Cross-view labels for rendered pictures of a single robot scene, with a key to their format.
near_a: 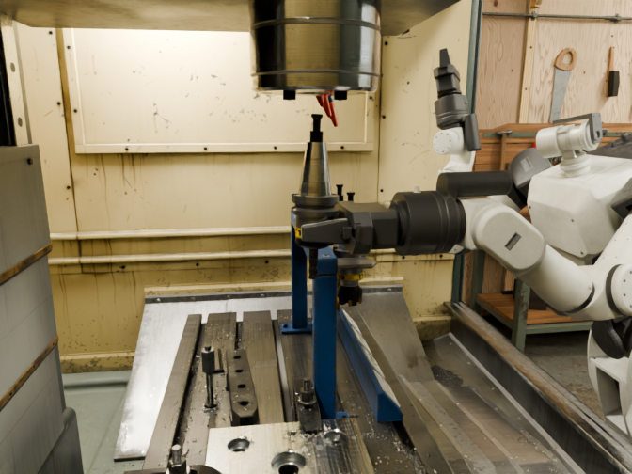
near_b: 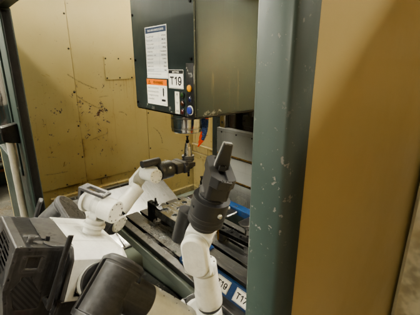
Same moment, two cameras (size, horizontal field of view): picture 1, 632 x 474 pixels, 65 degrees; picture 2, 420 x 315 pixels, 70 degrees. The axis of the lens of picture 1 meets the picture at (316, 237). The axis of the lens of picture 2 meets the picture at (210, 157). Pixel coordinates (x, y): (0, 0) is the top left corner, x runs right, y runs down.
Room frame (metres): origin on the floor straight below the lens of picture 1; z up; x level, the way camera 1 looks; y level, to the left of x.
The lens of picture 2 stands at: (1.95, -0.73, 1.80)
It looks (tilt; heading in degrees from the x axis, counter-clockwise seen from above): 17 degrees down; 146
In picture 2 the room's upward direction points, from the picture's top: straight up
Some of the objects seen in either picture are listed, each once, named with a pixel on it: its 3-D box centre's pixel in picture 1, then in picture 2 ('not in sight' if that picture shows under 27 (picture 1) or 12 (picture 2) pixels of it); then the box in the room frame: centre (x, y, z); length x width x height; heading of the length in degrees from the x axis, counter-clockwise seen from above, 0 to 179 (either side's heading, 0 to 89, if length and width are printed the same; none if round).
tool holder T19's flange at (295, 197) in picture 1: (314, 203); (187, 157); (0.65, 0.00, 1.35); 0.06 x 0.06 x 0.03
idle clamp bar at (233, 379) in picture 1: (241, 392); (235, 239); (0.88, 0.15, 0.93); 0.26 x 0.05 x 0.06; 13
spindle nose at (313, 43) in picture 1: (314, 42); (187, 119); (0.65, 0.00, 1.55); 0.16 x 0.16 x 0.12
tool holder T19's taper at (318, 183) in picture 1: (315, 168); (187, 149); (0.66, 0.00, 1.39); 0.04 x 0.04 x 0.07
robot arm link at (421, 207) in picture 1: (386, 222); (172, 167); (0.67, -0.10, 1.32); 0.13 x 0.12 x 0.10; 10
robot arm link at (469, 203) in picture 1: (462, 210); (154, 170); (0.70, -0.21, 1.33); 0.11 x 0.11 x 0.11; 10
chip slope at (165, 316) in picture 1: (286, 373); not in sight; (1.30, 0.08, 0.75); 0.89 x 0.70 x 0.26; 98
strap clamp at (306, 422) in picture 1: (306, 418); not in sight; (0.74, 0.02, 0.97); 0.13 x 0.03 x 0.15; 8
